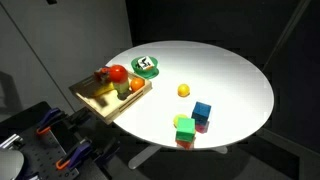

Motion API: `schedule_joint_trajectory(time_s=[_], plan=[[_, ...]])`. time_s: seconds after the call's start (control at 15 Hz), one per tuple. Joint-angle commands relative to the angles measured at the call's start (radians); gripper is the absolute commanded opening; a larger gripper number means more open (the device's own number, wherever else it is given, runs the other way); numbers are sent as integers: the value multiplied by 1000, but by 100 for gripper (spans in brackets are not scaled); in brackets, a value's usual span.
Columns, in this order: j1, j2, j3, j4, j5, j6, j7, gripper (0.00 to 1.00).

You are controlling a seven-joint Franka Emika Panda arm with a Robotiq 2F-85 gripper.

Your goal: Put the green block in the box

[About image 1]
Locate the green cube block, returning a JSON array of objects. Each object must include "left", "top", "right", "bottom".
[{"left": 176, "top": 118, "right": 196, "bottom": 142}]

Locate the grey rounded robot base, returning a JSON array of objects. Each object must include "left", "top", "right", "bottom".
[{"left": 0, "top": 149, "right": 24, "bottom": 180}]

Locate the blue cube block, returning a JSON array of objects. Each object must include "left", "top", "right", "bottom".
[{"left": 192, "top": 102, "right": 211, "bottom": 125}]

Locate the pink flat block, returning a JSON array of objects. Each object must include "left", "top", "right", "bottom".
[{"left": 195, "top": 123, "right": 209, "bottom": 133}]

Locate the wooden tray box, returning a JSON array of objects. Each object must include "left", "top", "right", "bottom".
[{"left": 69, "top": 75, "right": 152, "bottom": 124}]

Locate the orange cube block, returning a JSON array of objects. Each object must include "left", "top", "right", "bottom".
[{"left": 176, "top": 140, "right": 193, "bottom": 150}]

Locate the yellow-orange ball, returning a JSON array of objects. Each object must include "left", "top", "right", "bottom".
[{"left": 177, "top": 84, "right": 190, "bottom": 97}]

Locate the orange fruit toy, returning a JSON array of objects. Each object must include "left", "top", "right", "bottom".
[{"left": 130, "top": 78, "right": 145, "bottom": 92}]

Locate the green bowl with saucer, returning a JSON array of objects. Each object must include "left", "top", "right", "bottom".
[{"left": 131, "top": 56, "right": 159, "bottom": 79}]

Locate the black and white cube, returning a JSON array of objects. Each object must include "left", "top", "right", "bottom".
[{"left": 137, "top": 56, "right": 154, "bottom": 70}]

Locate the yellow ball near blocks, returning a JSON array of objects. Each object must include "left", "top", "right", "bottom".
[{"left": 173, "top": 114, "right": 188, "bottom": 127}]

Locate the yellow banana toy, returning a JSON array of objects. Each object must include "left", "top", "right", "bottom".
[{"left": 92, "top": 83, "right": 114, "bottom": 97}]

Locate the purple orange clamp front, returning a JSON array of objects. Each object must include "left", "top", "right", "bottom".
[{"left": 55, "top": 141, "right": 92, "bottom": 170}]

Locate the purple orange clamp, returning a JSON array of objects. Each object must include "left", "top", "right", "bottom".
[
  {"left": 36, "top": 108, "right": 62, "bottom": 135},
  {"left": 55, "top": 141, "right": 92, "bottom": 170}
]

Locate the purple orange clamp rear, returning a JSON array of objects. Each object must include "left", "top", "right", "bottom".
[{"left": 36, "top": 108, "right": 62, "bottom": 135}]

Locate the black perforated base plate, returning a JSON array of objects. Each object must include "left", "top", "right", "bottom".
[{"left": 20, "top": 129, "right": 80, "bottom": 180}]

